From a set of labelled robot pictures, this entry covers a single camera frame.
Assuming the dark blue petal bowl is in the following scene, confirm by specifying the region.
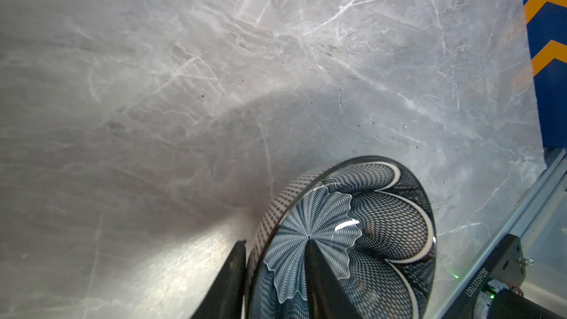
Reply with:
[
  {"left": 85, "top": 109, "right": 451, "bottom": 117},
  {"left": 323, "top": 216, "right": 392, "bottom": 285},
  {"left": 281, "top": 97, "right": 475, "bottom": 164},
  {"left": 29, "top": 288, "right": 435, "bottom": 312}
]
[{"left": 246, "top": 156, "right": 436, "bottom": 318}]

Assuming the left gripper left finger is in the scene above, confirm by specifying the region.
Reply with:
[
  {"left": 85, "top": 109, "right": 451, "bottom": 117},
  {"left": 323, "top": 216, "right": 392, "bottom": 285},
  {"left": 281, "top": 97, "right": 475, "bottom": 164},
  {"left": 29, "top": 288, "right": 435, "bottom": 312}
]
[{"left": 191, "top": 241, "right": 247, "bottom": 319}]

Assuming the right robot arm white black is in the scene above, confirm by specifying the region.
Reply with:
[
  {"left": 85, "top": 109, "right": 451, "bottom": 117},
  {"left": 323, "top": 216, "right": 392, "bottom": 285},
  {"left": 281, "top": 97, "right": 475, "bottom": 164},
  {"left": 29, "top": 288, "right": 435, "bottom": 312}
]
[{"left": 472, "top": 279, "right": 563, "bottom": 319}]

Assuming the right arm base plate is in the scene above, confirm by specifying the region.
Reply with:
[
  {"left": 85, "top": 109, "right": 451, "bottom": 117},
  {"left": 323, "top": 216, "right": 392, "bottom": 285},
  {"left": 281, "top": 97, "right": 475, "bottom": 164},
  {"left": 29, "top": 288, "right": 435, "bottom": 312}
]
[{"left": 443, "top": 233, "right": 526, "bottom": 318}]

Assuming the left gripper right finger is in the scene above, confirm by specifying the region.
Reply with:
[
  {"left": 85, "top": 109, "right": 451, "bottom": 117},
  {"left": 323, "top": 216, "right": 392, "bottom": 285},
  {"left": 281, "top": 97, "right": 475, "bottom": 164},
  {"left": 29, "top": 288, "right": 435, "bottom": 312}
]
[{"left": 304, "top": 239, "right": 361, "bottom": 318}]

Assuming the aluminium front rail frame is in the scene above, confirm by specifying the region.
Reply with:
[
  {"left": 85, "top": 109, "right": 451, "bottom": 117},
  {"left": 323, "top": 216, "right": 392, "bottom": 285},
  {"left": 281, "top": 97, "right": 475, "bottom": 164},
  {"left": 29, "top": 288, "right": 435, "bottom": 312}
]
[{"left": 426, "top": 149, "right": 566, "bottom": 318}]

